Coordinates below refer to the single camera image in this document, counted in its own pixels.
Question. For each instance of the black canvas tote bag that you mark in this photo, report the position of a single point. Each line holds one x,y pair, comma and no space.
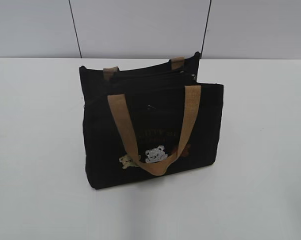
144,123

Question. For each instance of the silver metal zipper pull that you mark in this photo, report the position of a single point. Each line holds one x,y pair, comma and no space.
194,77

